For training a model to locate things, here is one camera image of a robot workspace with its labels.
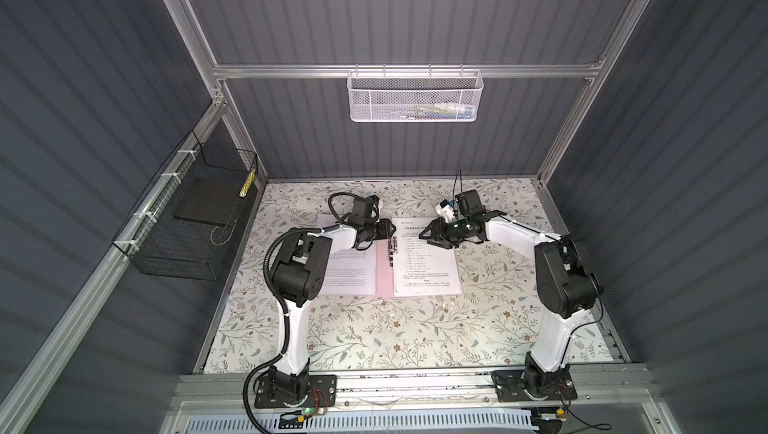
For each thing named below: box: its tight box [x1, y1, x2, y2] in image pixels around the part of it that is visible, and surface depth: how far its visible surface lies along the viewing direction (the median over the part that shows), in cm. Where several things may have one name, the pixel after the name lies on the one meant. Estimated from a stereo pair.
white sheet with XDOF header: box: [392, 217, 463, 297], surface depth 96 cm
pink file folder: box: [317, 214, 463, 299], surface depth 93 cm
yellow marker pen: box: [239, 169, 256, 198], surface depth 82 cm
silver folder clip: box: [388, 236, 398, 267], surface depth 101 cm
